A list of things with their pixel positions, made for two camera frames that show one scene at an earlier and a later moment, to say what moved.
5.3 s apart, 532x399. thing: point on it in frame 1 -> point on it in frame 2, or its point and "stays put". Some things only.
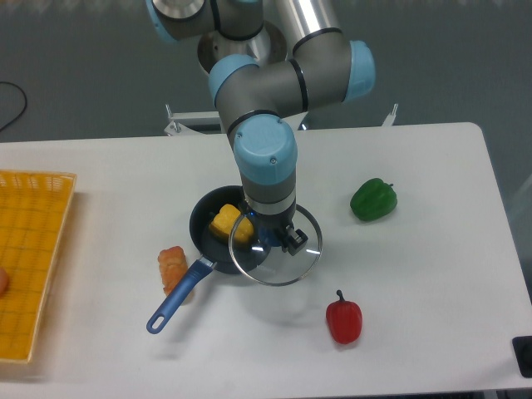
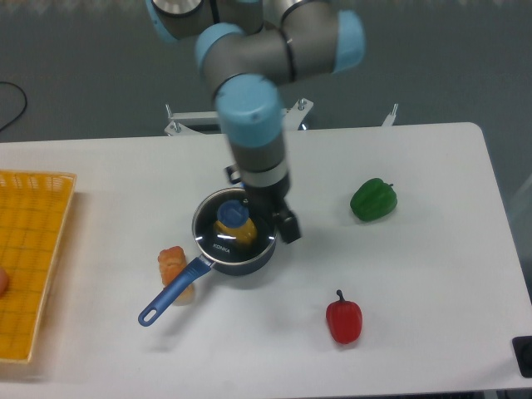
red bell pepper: [344, 318] stays put
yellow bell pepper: [224, 221] stays put
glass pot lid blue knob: [273, 265] -> [229, 230]
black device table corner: [522, 346] stays put
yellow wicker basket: [35, 208] stays put
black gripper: [270, 228] -> [263, 201]
